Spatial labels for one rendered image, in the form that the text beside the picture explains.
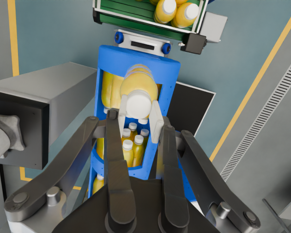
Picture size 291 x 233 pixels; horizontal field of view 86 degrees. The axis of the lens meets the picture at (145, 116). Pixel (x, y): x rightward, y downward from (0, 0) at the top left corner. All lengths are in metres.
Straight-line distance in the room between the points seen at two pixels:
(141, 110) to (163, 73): 0.26
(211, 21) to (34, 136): 0.96
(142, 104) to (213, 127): 1.92
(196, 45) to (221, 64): 1.19
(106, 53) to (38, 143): 0.57
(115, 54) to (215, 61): 1.48
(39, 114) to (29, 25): 1.29
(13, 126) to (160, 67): 0.67
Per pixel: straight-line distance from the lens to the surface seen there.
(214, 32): 0.89
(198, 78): 1.82
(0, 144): 0.83
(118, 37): 0.70
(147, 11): 0.79
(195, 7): 0.60
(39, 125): 0.83
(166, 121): 0.19
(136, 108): 0.23
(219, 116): 2.08
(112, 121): 0.16
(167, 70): 0.48
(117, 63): 0.47
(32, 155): 0.96
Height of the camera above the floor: 1.68
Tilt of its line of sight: 65 degrees down
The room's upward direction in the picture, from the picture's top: 177 degrees clockwise
